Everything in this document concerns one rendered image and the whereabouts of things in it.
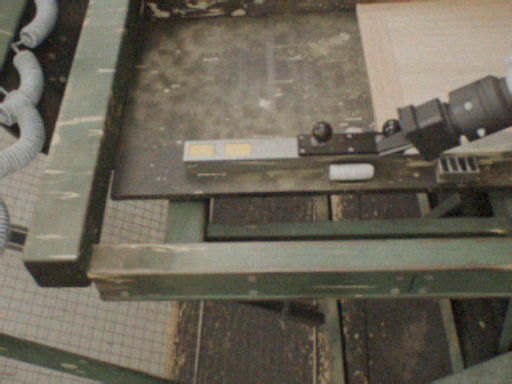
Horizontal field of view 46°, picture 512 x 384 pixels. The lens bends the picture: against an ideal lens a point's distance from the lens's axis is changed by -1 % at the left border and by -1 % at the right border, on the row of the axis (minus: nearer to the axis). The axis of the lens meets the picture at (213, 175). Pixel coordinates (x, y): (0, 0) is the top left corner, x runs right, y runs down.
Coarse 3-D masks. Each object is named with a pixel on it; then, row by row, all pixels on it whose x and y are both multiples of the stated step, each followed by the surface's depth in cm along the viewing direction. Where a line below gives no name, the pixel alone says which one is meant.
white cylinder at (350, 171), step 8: (336, 168) 112; (344, 168) 112; (352, 168) 112; (360, 168) 112; (368, 168) 112; (336, 176) 112; (344, 176) 112; (352, 176) 112; (360, 176) 112; (368, 176) 112
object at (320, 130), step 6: (318, 126) 102; (324, 126) 102; (330, 126) 103; (312, 132) 103; (318, 132) 102; (324, 132) 102; (330, 132) 102; (312, 138) 113; (318, 138) 103; (324, 138) 102; (330, 138) 103; (312, 144) 113; (318, 144) 113; (324, 144) 113
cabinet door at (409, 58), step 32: (448, 0) 141; (480, 0) 140; (384, 32) 136; (416, 32) 136; (448, 32) 135; (480, 32) 134; (384, 64) 130; (416, 64) 129; (448, 64) 128; (480, 64) 127; (384, 96) 124; (416, 96) 124
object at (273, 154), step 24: (192, 144) 118; (216, 144) 118; (264, 144) 116; (288, 144) 116; (480, 144) 111; (504, 144) 111; (192, 168) 118; (216, 168) 117; (240, 168) 117; (264, 168) 117; (288, 168) 117; (312, 168) 116
